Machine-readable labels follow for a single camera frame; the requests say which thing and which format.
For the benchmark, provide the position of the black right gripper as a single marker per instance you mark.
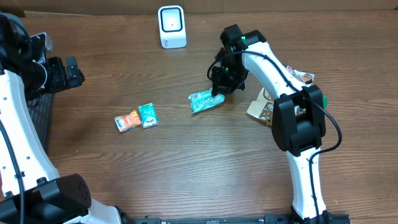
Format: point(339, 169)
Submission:
point(224, 87)

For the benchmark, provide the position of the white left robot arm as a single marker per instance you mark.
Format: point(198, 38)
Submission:
point(34, 190)

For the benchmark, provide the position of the white barcode scanner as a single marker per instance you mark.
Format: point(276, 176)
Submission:
point(172, 27)

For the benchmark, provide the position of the green lid jar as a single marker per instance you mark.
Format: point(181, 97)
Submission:
point(325, 102)

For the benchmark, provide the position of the teal snack packet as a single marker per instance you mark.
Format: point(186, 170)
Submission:
point(204, 100)

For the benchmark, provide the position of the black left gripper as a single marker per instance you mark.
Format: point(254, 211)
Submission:
point(63, 81)

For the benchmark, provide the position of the small teal white packet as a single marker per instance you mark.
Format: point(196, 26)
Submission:
point(148, 115)

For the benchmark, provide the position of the grey plastic mesh basket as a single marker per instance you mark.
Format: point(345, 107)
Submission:
point(40, 109)

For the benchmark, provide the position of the beige brown snack bag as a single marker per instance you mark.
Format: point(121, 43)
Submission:
point(262, 107)

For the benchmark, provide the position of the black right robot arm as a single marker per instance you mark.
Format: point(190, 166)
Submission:
point(298, 119)

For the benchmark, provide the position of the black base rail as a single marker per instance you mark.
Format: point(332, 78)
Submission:
point(328, 218)

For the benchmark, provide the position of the orange snack packet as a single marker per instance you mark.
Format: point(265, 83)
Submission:
point(127, 122)

